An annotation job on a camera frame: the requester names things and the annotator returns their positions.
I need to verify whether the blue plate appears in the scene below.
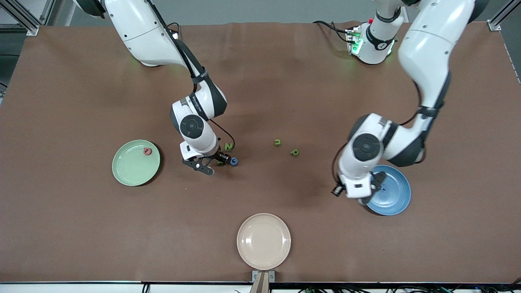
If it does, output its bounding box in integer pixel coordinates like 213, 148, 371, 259
364, 164, 412, 216

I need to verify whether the brown table cover mat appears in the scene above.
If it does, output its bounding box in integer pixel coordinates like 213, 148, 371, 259
0, 21, 521, 284

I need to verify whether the green plate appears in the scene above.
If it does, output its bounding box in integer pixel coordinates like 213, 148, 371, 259
112, 140, 161, 187

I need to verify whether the beige plate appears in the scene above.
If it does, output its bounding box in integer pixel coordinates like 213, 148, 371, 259
236, 213, 291, 271

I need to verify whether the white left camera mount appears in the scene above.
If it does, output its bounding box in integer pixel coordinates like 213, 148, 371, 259
340, 171, 377, 200

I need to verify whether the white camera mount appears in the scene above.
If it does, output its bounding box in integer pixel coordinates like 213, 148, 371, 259
340, 171, 377, 200
180, 140, 219, 162

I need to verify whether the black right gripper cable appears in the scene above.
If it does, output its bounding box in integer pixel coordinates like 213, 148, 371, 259
147, 0, 237, 154

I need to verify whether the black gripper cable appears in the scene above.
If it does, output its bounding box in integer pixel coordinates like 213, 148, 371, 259
147, 0, 237, 154
331, 81, 424, 188

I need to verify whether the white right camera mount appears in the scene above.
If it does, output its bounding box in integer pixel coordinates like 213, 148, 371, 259
180, 140, 219, 162

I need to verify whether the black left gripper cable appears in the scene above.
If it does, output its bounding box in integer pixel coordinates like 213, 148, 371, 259
331, 81, 424, 188

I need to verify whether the metal camera stand bracket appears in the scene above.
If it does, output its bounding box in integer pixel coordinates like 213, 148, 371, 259
250, 270, 276, 293

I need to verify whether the black left base cable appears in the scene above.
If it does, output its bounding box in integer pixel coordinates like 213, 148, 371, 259
313, 20, 350, 43

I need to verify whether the white table edge rail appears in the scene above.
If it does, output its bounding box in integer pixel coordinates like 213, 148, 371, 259
0, 281, 521, 293

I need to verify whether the aluminium frame post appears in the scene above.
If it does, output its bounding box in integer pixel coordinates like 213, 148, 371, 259
0, 0, 55, 36
486, 0, 521, 31

